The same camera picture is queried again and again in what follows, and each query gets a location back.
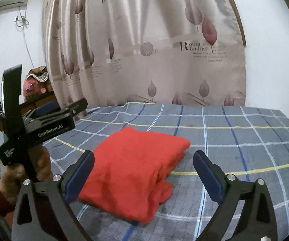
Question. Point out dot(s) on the red knit sweater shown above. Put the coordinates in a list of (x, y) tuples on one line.
[(134, 170)]

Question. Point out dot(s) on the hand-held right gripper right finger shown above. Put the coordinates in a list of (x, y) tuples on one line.
[(209, 178)]

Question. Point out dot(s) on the pink floral ornament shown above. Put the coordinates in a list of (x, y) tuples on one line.
[(35, 81)]

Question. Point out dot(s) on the grey plaid bed sheet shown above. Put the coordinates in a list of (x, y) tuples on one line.
[(234, 143)]

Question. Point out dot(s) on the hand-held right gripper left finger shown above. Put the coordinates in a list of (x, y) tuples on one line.
[(78, 178)]

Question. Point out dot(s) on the beige leaf print curtain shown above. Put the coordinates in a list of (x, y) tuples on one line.
[(147, 42)]

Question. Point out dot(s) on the person's left hand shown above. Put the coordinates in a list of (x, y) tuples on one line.
[(9, 183)]

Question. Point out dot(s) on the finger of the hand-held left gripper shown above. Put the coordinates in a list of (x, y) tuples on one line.
[(46, 107), (74, 106)]

